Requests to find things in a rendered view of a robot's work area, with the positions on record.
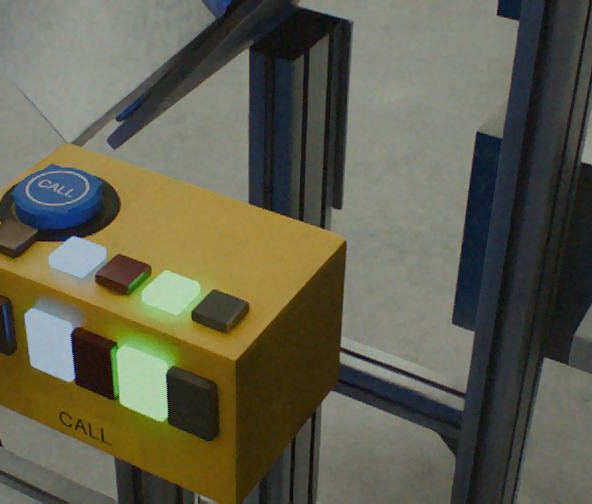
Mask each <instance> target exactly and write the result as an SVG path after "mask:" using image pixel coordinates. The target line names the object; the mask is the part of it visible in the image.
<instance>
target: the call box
mask: <svg viewBox="0 0 592 504"><path fill-rule="evenodd" d="M50 164H55V165H58V166H61V167H71V168H77V169H80V170H83V171H85V172H88V173H89V174H91V175H93V176H94V177H96V178H97V179H98V180H101V181H104V182H103V183H102V184H101V185H102V189H103V202H104V205H103V210H102V212H101V214H100V215H99V216H98V217H97V218H95V219H94V220H92V221H90V222H88V223H86V224H84V225H81V226H78V227H75V228H70V229H64V230H44V229H37V228H35V229H37V230H38V232H39V239H38V241H37V242H35V243H34V244H33V245H32V246H30V247H29V248H28V249H27V250H25V251H24V252H23V253H22V254H20V255H19V256H18V257H17V258H10V257H8V256H5V255H3V254H0V295H1V296H4V297H6V298H9V299H10V301H11V308H12V315H13V322H14V329H15V336H16V343H17V350H16V352H15V353H14V354H12V355H11V356H7V355H5V354H3V353H0V406H2V407H5V408H7V409H9V410H11V411H14V412H16V413H18V414H20V415H23V416H25V417H27V418H29V419H31V420H34V421H36V422H38V423H40V424H43V425H45V426H47V427H49V428H52V429H54V430H56V431H58V432H61V433H63V434H65V435H67V436H69V437H72V438H74V439H76V440H78V441H81V442H83V443H85V444H87V445H90V446H92V447H94V448H96V449H98V450H101V451H103V452H105V453H107V454H110V455H112V456H114V457H116V458H119V459H121V460H123V461H125V462H127V463H130V464H132V465H134V466H136V467H139V468H141V469H143V470H145V471H148V472H150V473H152V474H154V475H156V476H159V477H161V478H163V479H165V480H168V481H170V482H172V483H174V484H177V485H179V486H181V487H183V488H186V489H188V490H190V491H192V492H194V493H197V494H199V495H201V496H203V497H206V498H208V499H210V500H212V501H215V502H217V503H219V504H242V503H243V502H244V500H245V499H246V498H247V497H248V495H249V494H250V493H251V492H252V490H253V489H254V488H255V486H256V485H257V484H258V483H259V481H260V480H261V479H262V478H263V476H264V475H265V474H266V473H267V471H268V470H269V469H270V467H271V466H272V465H273V464H274V462H275V461H276V460H277V459H278V457H279V456H280V455H281V454H282V452H283V451H284V450H285V448H286V447H287V446H288V445H289V443H290V442H291V441H292V440H293V438H294V437H295V436H296V435H297V433H298V432H299V431H300V430H301V428H302V427H303V426H304V424H305V423H306V422H307V421H308V419H309V418H310V417H311V416H312V414H313V413H314V412H315V411H316V409H317V408H318V407H319V405H320V404H321V403H322V402H323V400H324V399H325V398H326V397H327V395H328V394H329V393H330V392H331V390H332V389H333V388H334V386H335V385H336V384H337V382H338V379H339V366H340V350H341V334H342V318H343V302H344V286H345V270H346V253H347V242H346V239H345V238H344V237H342V236H341V235H339V234H336V233H333V232H330V231H327V230H324V229H321V228H318V227H315V226H312V225H310V224H307V223H304V222H301V221H298V220H295V219H292V218H289V217H286V216H283V215H280V214H277V213H274V212H271V211H268V210H265V209H262V208H259V207H256V206H253V205H250V204H248V203H245V202H242V201H239V200H236V199H233V198H230V197H227V196H224V195H221V194H218V193H215V192H212V191H209V190H206V189H203V188H200V187H197V186H194V185H191V184H189V183H186V182H183V181H180V180H177V179H174V178H171V177H168V176H165V175H162V174H159V173H156V172H153V171H150V170H147V169H144V168H141V167H138V166H135V165H132V164H129V163H127V162H124V161H121V160H118V159H115V158H112V157H109V156H106V155H103V154H100V153H97V152H94V151H91V150H88V149H85V148H82V147H79V146H76V145H73V144H65V145H61V146H60V147H59V148H57V149H56V150H54V151H53V152H52V153H50V154H49V155H48V156H46V157H45V158H43V159H42V160H41V161H39V162H38V163H36V164H35V165H34V166H32V167H31V168H30V169H28V170H27V171H25V172H24V173H23V174H21V175H20V176H19V177H17V178H16V179H14V180H13V181H12V182H10V183H9V184H8V185H6V186H5V187H3V188H2V189H1V190H0V224H1V223H2V222H3V221H5V220H6V219H11V220H14V221H16V222H19V223H22V222H21V221H20V220H19V219H18V217H17V216H16V212H15V205H14V197H13V195H12V194H11V193H12V192H14V190H15V188H16V186H17V185H18V184H19V183H20V182H21V181H22V180H23V179H24V178H26V177H27V176H29V175H30V174H32V173H34V172H37V171H40V170H43V169H45V168H46V167H48V166H49V165H50ZM22 224H24V223H22ZM24 225H26V224H24ZM71 237H77V238H80V239H82V240H85V241H88V242H90V243H93V244H96V245H98V246H101V247H103V248H105V252H106V257H105V259H104V260H103V261H101V262H100V263H99V264H98V265H97V266H96V267H95V268H93V269H92V270H91V271H90V272H89V273H88V274H86V275H85V276H84V277H82V278H80V277H77V276H75V275H72V274H70V273H67V272H65V271H62V270H59V269H57V268H54V267H52V266H51V265H50V264H49V256H50V255H51V254H52V253H53V252H54V251H56V250H57V249H58V248H59V247H60V246H62V245H63V244H64V243H65V242H67V241H68V240H69V239H70V238H71ZM117 254H122V255H125V256H128V257H131V258H133V259H136V260H139V261H141V262H144V263H147V264H149V265H151V267H152V274H151V276H150V277H149V278H148V279H147V280H146V281H145V282H144V283H143V284H142V285H141V286H139V287H138V288H137V289H136V290H135V291H134V292H133V293H132V294H131V295H129V296H127V295H124V294H121V293H119V292H116V291H114V290H111V289H108V288H106V287H103V286H101V285H98V284H97V283H96V282H95V273H96V272H97V271H98V270H99V269H100V268H102V267H103V266H104V265H105V264H106V263H107V262H109V261H110V260H111V259H112V258H113V257H114V256H115V255H117ZM164 271H168V272H171V273H173V274H176V275H179V276H181V277H184V278H187V279H190V280H192V281H195V282H197V283H199V289H200V291H199V294H198V295H197V296H196V297H195V298H194V299H193V300H192V301H191V302H190V303H189V304H188V305H187V306H186V307H185V308H184V309H183V310H182V311H181V312H180V313H179V314H173V313H170V312H168V311H165V310H163V309H160V308H158V307H155V306H152V305H150V304H147V303H145V302H143V300H142V292H143V290H144V289H146V288H147V287H148V286H149V285H150V284H151V283H152V282H153V281H154V280H155V279H156V278H157V277H158V276H160V275H161V274H162V273H163V272H164ZM213 289H216V290H219V291H222V292H224V293H227V294H230V295H232V296H235V297H238V298H240V299H243V300H246V301H248V303H249V311H248V313H247V314H246V315H245V316H244V317H243V318H242V319H241V320H240V321H239V322H238V323H237V324H236V326H235V327H234V328H233V329H232V330H231V331H230V332H229V333H227V334H225V333H222V332H219V331H217V330H214V329H212V328H209V327H207V326H204V325H201V324H199V323H196V322H194V321H192V319H191V311H192V309H193V308H194V307H195V306H196V305H197V304H198V303H199V302H200V301H201V300H202V299H203V298H204V297H205V296H206V295H207V294H208V293H209V292H210V291H211V290H213ZM30 309H36V310H38V311H41V312H43V313H46V314H48V315H51V316H53V317H55V318H58V319H60V320H63V321H65V322H68V323H70V324H71V325H72V331H73V330H74V329H75V328H76V327H80V328H83V329H85V330H87V331H90V332H92V333H95V334H97V335H100V336H102V337H105V338H107V339H110V340H112V341H115V342H117V343H118V347H119V349H121V348H122V347H123V346H127V347H129V348H132V349H134V350H137V351H139V352H142V353H144V354H147V355H149V356H152V357H154V358H156V359H159V360H161V361H164V362H165V363H166V366H167V370H168V369H169V368H170V367H171V366H176V367H179V368H181V369H184V370H186V371H189V372H191V373H193V374H196V375H198V376H201V377H203V378H206V379H208V380H211V381H213V382H215V383H216V405H217V435H216V436H215V438H214V439H213V440H212V441H206V440H204V439H202V438H199V437H197V436H195V435H192V434H190V433H188V432H185V431H183V430H181V429H178V428H176V427H174V426H171V425H169V424H168V420H167V417H166V418H165V419H164V420H162V421H159V420H157V419H155V418H152V417H150V416H148V415H145V414H143V413H141V412H138V411H136V410H134V409H131V408H129V407H127V406H124V405H122V404H121V402H120V397H119V398H118V399H117V400H116V401H113V400H110V399H108V398H106V397H103V396H101V395H99V394H96V393H94V392H92V391H89V390H87V389H85V388H82V387H80V386H78V385H76V383H75V378H74V379H73V380H72V381H66V380H64V379H61V378H59V377H57V376H54V375H52V374H50V373H47V372H45V371H43V370H40V369H38V368H36V367H33V366H32V365H31V360H30V352H29V345H28V337H27V330H26V322H25V314H26V313H27V312H28V311H29V310H30Z"/></svg>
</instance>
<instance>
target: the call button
mask: <svg viewBox="0 0 592 504"><path fill-rule="evenodd" d="M103 182H104V181H101V180H98V179H97V178H96V177H94V176H93V175H91V174H89V173H88V172H85V171H83V170H80V169H77V168H71V167H61V166H58V165H55V164H50V165H49V166H48V167H46V168H45V169H43V170H40V171H37V172H34V173H32V174H30V175H29V176H27V177H26V178H24V179H23V180H22V181H21V182H20V183H19V184H18V185H17V186H16V188H15V190H14V192H12V193H11V194H12V195H13V197H14V205H15V212H16V216H17V217H18V219H19V220H20V221H21V222H22V223H24V224H26V225H28V226H31V227H34V228H37V229H44V230H64V229H70V228H75V227H78V226H81V225H84V224H86V223H88V222H90V221H92V220H94V219H95V218H97V217H98V216H99V215H100V214H101V212H102V210H103V205H104V202H103V189H102V185H101V184H102V183H103Z"/></svg>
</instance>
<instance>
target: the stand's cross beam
mask: <svg viewBox="0 0 592 504"><path fill-rule="evenodd" d="M466 387H467V383H466V382H463V381H460V380H458V379H455V378H452V377H449V376H447V375H444V374H441V373H439V372H436V371H433V370H431V369H428V368H425V367H423V366H420V365H417V364H415V363H412V362H409V361H407V360H404V359H401V358H399V357H396V356H393V355H390V354H388V353H385V352H382V351H380V350H377V349H374V348H372V347H369V346H366V345H364V344H361V343H358V342H356V341H353V340H350V339H348V338H345V337H342V336H341V350H340V366H339V379H338V382H337V384H336V385H335V386H334V388H333V389H332V390H331V391H334V392H336V393H339V394H342V395H344V396H347V397H349V398H352V399H354V400H357V401H359V402H362V403H364V404H367V405H370V406H372V407H375V408H377V409H380V410H382V411H385V412H387V413H390V414H392V415H395V416H398V417H400V418H403V419H405V420H408V421H410V422H413V423H415V424H418V425H420V426H423V427H426V428H428V429H431V430H433V431H436V432H438V433H441V434H443V435H446V436H448V437H451V438H454V439H456V440H459V436H460V429H461V422H462V415H463V408H464V401H465V394H466Z"/></svg>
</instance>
